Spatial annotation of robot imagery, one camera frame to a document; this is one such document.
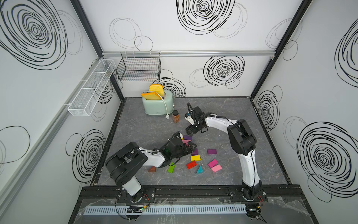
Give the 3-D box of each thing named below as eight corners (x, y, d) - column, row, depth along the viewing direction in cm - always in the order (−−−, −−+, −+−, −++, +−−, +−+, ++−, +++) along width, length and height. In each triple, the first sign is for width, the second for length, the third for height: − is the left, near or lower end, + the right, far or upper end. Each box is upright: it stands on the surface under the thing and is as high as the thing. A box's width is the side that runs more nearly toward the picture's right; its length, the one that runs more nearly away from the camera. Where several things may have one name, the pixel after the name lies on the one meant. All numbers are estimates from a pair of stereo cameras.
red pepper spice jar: (174, 123, 105) (174, 116, 98) (172, 118, 109) (171, 111, 102) (180, 122, 106) (180, 115, 99) (177, 116, 110) (177, 109, 103)
